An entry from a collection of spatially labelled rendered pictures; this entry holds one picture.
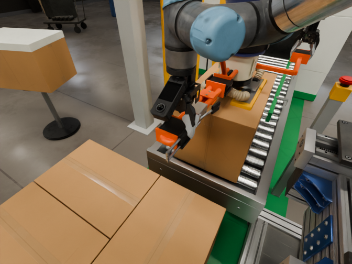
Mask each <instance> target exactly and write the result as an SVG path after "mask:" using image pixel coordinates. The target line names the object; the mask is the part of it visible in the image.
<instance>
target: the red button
mask: <svg viewBox="0 0 352 264"><path fill-rule="evenodd" d="M339 81H340V86H342V87H349V86H350V85H352V77H350V76H341V77H340V78H339Z"/></svg>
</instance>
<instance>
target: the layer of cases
mask: <svg viewBox="0 0 352 264"><path fill-rule="evenodd" d="M225 212H226V208H224V207H222V206H220V205H218V204H216V203H214V202H212V201H210V200H208V199H206V198H204V197H202V196H200V195H198V194H196V193H194V192H192V191H190V190H188V189H186V188H184V187H182V186H180V185H178V184H176V183H175V182H173V181H171V180H169V179H167V178H165V177H163V176H160V175H159V174H157V173H155V172H153V171H151V170H149V169H147V168H145V167H143V166H141V165H139V164H137V163H135V162H133V161H131V160H129V159H127V158H125V157H123V156H121V155H119V154H117V153H115V152H113V151H112V150H110V149H108V148H106V147H104V146H102V145H100V144H98V143H96V142H94V141H92V140H90V139H89V140H88V141H86V142H85V143H84V144H82V145H81V146H79V147H78V148H77V149H76V150H74V151H73V152H71V153H70V154H69V155H67V156H66V157H65V158H63V159H62V160H61V161H59V162H58V163H57V164H55V165H54V166H53V167H51V168H50V169H49V170H47V171H46V172H45V173H43V174H42V175H41V176H39V177H38V178H36V179H35V180H34V182H31V183H30V184H28V185H27V186H26V187H24V188H23V189H22V190H20V191H19V192H18V193H16V194H15V195H13V196H12V197H11V198H9V199H8V200H7V201H6V202H4V203H3V204H2V205H0V264H206V262H207V260H208V257H209V255H210V252H211V250H212V247H213V245H214V242H215V239H216V237H217V234H218V231H219V228H220V226H221V223H222V220H223V218H224V215H225Z"/></svg>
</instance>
